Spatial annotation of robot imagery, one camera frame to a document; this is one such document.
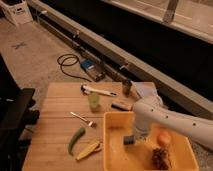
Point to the black equipment on left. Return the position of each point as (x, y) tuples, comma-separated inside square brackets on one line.
[(15, 115)]

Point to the white folded cloth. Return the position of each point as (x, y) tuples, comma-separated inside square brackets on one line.
[(145, 90)]

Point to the silver metal fork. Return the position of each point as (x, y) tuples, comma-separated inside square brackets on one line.
[(88, 122)]

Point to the green plastic cup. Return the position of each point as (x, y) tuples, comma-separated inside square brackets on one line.
[(93, 99)]

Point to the yellow plastic tray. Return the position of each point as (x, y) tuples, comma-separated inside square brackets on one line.
[(138, 157)]

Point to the white cardboard box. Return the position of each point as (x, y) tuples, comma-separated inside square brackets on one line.
[(17, 14)]

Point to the orange toy fruit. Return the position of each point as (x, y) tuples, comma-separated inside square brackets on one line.
[(164, 139)]

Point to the dark grape bunch toy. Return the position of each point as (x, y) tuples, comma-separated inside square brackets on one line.
[(160, 159)]

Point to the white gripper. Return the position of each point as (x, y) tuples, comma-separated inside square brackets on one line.
[(141, 128)]

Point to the blue sponge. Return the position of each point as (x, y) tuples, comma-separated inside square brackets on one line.
[(129, 140)]

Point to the blue and grey power box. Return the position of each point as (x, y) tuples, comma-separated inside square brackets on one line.
[(92, 69)]

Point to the dark metal cup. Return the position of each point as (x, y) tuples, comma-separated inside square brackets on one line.
[(126, 87)]

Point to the green chili pepper toy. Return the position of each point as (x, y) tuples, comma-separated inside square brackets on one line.
[(78, 134)]

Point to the yellow corn cob toy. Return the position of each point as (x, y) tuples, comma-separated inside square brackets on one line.
[(94, 146)]

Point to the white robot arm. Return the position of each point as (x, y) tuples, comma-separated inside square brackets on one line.
[(148, 111)]

